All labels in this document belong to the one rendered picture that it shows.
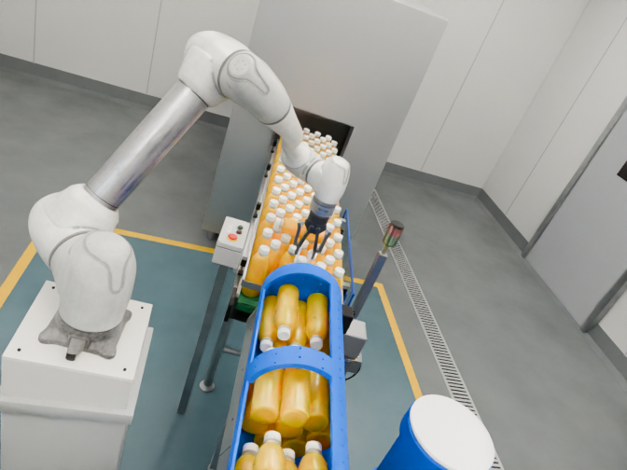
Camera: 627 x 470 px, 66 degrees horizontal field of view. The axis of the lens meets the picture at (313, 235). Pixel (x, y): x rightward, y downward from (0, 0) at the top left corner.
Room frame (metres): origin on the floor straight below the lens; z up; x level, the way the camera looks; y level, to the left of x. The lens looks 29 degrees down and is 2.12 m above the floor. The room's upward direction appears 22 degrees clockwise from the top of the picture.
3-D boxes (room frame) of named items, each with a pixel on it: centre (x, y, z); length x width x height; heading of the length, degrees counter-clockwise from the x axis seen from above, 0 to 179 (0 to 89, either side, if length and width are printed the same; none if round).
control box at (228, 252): (1.62, 0.29, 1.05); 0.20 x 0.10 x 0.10; 10
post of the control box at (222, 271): (1.62, 0.29, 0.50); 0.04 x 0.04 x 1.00; 10
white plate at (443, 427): (1.11, -0.62, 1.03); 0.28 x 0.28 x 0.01
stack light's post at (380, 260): (1.90, -0.32, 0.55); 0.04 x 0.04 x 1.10; 10
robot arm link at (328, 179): (1.59, 0.02, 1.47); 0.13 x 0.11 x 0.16; 56
